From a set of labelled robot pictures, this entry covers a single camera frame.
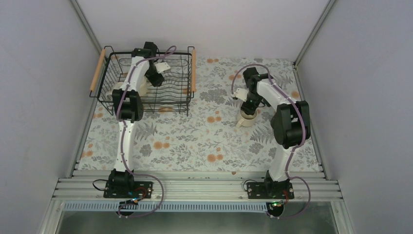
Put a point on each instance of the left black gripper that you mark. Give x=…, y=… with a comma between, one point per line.
x=155, y=81

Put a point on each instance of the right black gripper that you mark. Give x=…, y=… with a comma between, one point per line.
x=250, y=109

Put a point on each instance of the beige mug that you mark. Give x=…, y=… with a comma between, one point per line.
x=245, y=120

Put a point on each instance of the cream ribbed mug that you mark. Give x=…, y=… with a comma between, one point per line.
x=143, y=88

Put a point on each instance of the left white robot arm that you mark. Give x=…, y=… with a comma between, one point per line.
x=129, y=110

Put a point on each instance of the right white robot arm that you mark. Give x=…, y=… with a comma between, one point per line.
x=290, y=125

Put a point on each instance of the floral table mat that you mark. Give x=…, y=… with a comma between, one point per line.
x=204, y=137

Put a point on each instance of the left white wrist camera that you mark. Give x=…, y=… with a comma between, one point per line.
x=162, y=67

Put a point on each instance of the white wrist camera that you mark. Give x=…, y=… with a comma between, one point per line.
x=162, y=67
x=240, y=93

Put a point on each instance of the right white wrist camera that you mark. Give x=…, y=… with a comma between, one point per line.
x=240, y=93

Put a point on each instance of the black wire dish rack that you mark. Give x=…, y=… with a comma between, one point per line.
x=173, y=95

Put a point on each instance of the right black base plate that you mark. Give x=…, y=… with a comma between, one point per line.
x=279, y=190

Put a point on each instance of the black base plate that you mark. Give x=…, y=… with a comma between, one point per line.
x=138, y=189
x=279, y=190

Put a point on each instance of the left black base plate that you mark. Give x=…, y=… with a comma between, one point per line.
x=138, y=189

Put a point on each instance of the aluminium rail frame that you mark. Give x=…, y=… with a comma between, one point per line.
x=192, y=191

